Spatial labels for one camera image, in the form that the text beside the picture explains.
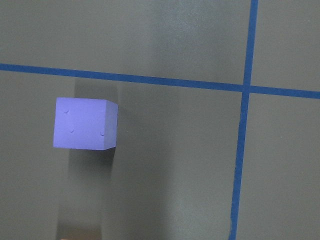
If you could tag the purple foam block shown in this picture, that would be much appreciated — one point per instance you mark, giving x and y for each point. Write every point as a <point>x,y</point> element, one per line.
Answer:
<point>85,124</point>

